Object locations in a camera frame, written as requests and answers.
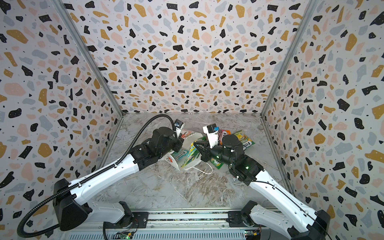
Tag white paper bag floral print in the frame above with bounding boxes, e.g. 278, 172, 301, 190
163, 130, 213, 175

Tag green Fox's candy bag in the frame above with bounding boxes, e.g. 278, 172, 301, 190
181, 142, 200, 169
234, 130, 255, 151
211, 159, 224, 170

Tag orange pink Fox's candy bag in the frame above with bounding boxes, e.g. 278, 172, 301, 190
219, 130, 231, 145

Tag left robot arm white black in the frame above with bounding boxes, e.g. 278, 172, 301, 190
53, 127, 184, 231

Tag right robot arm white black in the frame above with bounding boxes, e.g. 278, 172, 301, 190
194, 135, 331, 240

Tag green snack packets in bag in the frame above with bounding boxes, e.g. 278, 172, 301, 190
171, 150, 189, 161

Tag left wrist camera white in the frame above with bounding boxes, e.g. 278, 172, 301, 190
174, 119, 184, 138

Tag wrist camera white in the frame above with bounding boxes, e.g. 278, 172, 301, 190
174, 119, 184, 138
203, 124, 219, 149

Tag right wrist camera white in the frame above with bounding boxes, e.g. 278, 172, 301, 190
203, 124, 219, 149

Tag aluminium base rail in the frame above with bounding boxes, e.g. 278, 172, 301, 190
56, 206, 316, 240

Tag black corrugated cable conduit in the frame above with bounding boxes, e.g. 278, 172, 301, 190
16, 113, 176, 239

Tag aluminium corner post left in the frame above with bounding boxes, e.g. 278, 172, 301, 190
49, 0, 124, 118

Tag aluminium corner post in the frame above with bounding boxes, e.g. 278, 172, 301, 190
260, 0, 319, 118
49, 0, 124, 118

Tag aluminium corner post right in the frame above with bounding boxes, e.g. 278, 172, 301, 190
260, 0, 319, 118

